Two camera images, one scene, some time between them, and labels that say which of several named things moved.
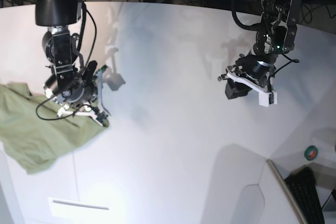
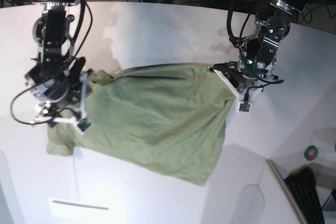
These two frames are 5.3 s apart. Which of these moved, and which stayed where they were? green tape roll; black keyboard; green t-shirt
Moved: green t-shirt
Stayed: green tape roll; black keyboard
